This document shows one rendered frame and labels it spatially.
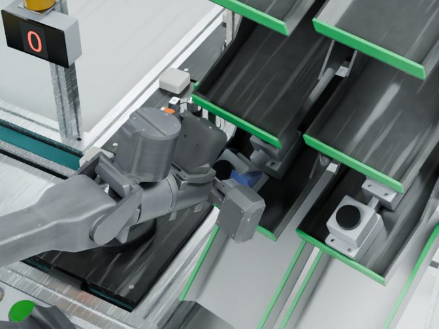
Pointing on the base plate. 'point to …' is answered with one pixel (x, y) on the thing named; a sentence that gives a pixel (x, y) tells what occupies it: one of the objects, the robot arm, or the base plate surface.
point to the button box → (8, 294)
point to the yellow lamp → (38, 4)
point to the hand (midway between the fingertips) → (228, 169)
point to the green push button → (21, 310)
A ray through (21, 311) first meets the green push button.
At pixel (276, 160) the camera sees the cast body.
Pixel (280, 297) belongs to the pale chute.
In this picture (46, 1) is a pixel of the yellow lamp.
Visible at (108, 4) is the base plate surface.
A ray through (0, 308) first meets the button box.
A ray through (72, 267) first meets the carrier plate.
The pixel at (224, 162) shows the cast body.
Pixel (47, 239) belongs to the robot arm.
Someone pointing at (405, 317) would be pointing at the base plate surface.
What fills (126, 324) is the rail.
